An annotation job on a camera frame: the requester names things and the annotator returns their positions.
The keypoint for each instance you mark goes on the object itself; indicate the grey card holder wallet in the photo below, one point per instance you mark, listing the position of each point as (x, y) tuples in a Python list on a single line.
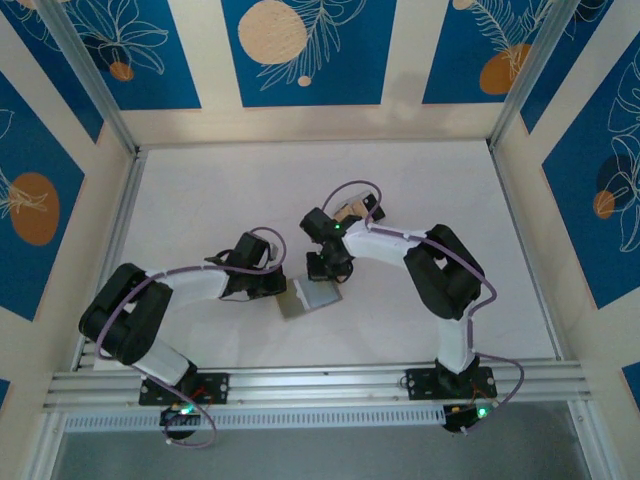
[(320, 295)]

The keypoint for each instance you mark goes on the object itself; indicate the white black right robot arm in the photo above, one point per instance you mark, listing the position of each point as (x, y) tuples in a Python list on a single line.
[(380, 245)]

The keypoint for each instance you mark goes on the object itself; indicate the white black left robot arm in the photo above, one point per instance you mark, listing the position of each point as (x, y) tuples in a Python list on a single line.
[(195, 285)]

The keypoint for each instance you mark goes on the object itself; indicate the black controller board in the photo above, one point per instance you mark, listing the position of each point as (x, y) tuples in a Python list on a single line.
[(172, 417), (460, 417)]

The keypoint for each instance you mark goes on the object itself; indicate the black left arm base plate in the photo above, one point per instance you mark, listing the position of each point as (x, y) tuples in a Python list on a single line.
[(220, 387)]

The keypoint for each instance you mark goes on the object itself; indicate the aluminium front frame rail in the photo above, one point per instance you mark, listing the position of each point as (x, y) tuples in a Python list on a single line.
[(320, 382)]

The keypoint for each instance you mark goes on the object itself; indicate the aluminium side rail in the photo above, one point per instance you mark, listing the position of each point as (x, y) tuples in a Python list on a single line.
[(126, 210), (525, 250)]

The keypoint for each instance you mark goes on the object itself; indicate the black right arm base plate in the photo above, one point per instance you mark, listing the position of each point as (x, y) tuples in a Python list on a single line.
[(420, 382)]

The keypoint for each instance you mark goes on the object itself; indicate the aluminium frame post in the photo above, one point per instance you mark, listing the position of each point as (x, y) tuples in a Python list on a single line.
[(85, 70), (540, 60)]

